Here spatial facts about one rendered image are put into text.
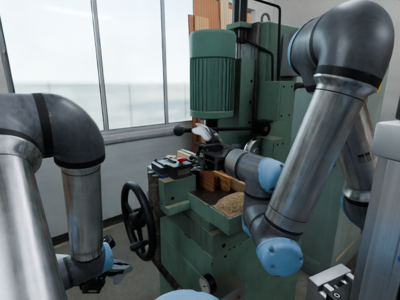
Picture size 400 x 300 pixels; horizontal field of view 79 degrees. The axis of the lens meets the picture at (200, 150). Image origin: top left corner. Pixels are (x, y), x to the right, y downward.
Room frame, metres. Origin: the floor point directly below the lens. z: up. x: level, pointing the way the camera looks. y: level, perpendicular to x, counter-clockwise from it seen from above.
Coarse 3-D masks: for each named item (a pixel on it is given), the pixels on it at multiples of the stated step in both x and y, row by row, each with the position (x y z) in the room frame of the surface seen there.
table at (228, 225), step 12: (192, 192) 0.83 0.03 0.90; (204, 192) 0.83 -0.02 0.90; (216, 192) 0.83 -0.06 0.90; (228, 192) 0.83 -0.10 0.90; (180, 204) 0.79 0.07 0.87; (192, 204) 0.80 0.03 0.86; (204, 204) 0.75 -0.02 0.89; (204, 216) 0.74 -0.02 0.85; (216, 216) 0.69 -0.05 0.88; (228, 216) 0.66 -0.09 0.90; (240, 216) 0.67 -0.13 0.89; (228, 228) 0.65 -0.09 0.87; (240, 228) 0.67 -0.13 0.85
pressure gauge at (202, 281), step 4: (200, 276) 0.66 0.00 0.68; (204, 276) 0.65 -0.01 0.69; (208, 276) 0.65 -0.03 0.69; (200, 280) 0.66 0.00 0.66; (204, 280) 0.64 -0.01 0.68; (208, 280) 0.63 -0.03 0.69; (212, 280) 0.64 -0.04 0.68; (200, 284) 0.66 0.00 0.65; (204, 284) 0.64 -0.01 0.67; (208, 284) 0.62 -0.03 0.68; (212, 284) 0.63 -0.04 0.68; (204, 288) 0.64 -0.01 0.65; (208, 288) 0.62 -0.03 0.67; (212, 288) 0.62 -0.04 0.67; (216, 288) 0.63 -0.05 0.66; (208, 292) 0.62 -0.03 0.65; (212, 292) 0.62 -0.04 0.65
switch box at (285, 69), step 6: (288, 36) 1.03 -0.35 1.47; (288, 42) 1.03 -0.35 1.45; (282, 48) 1.05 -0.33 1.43; (282, 54) 1.05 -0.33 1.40; (282, 60) 1.05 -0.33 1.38; (282, 66) 1.04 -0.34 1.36; (288, 66) 1.02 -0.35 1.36; (282, 72) 1.04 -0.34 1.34; (288, 72) 1.02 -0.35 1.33; (294, 72) 1.01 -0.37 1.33
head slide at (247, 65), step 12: (240, 48) 1.06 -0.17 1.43; (240, 60) 0.98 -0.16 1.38; (252, 60) 1.01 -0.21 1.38; (240, 72) 0.98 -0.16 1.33; (252, 72) 1.01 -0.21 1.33; (240, 84) 0.98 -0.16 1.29; (252, 84) 1.02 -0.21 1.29; (240, 96) 0.98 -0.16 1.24; (252, 96) 1.02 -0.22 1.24; (240, 108) 0.98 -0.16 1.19; (228, 120) 1.03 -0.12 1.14; (240, 120) 0.98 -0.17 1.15; (228, 132) 1.02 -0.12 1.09; (240, 132) 0.98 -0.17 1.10; (228, 144) 1.02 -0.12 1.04; (240, 144) 0.99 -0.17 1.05
